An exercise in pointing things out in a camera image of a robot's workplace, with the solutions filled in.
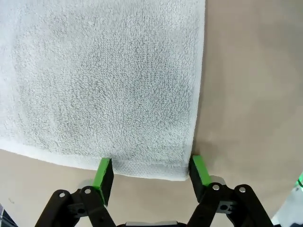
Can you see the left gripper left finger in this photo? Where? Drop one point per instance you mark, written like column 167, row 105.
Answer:
column 105, row 184

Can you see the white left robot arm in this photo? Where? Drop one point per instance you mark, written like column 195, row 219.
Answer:
column 294, row 208

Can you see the light blue terry towel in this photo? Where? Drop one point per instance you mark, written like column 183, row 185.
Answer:
column 106, row 82

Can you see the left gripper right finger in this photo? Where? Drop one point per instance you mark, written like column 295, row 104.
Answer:
column 198, row 179

